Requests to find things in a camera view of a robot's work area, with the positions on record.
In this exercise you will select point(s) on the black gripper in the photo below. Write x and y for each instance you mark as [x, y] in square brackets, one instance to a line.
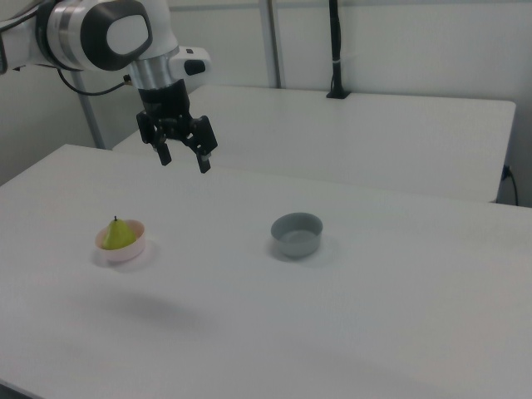
[164, 104]

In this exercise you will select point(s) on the green pear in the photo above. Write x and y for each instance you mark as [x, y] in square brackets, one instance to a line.
[118, 237]

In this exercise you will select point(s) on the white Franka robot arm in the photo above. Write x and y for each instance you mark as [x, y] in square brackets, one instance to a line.
[62, 33]

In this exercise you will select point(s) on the pink bowl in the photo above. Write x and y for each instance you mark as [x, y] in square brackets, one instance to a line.
[129, 251]

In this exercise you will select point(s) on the grey bowl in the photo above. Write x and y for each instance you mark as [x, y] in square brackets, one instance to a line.
[297, 243]

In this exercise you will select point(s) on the white side table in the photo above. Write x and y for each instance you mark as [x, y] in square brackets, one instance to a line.
[374, 137]

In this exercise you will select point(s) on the grey wall partition post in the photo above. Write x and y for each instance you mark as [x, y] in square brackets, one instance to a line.
[272, 41]

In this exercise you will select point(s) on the black clamped camera pole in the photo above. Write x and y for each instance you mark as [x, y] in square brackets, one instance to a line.
[336, 41]

